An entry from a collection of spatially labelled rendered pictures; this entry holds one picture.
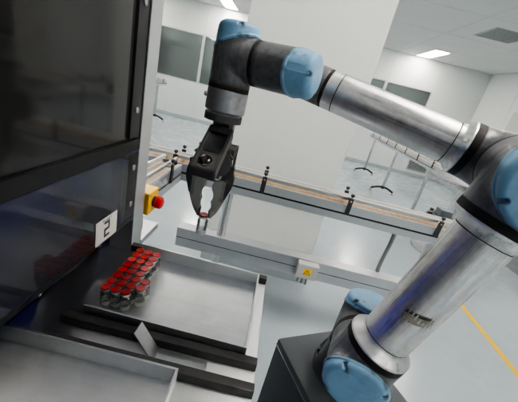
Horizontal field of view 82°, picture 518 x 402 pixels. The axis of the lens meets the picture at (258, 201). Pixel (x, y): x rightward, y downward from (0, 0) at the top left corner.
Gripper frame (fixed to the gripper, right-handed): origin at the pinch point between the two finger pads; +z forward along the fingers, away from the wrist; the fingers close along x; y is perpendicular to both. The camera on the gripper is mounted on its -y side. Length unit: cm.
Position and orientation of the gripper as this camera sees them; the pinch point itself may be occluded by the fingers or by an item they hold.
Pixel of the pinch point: (203, 211)
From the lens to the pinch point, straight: 62.7
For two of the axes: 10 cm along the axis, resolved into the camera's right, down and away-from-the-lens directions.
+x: -9.7, -2.5, 0.1
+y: 1.0, -3.4, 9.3
